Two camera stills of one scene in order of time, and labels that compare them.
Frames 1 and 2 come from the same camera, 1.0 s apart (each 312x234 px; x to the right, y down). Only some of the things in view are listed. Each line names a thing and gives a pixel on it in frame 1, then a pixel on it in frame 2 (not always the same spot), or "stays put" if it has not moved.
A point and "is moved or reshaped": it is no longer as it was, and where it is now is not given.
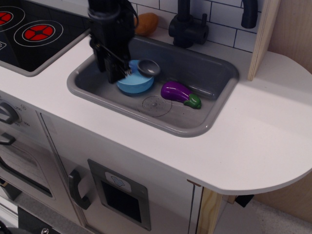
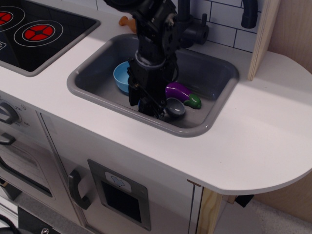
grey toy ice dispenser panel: [121, 196] stays put
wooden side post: [268, 11] stays put
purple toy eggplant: [174, 90] stays put
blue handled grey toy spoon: [146, 67] is moved or reshaped
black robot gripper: [112, 25] → [152, 68]
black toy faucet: [186, 30] stays put
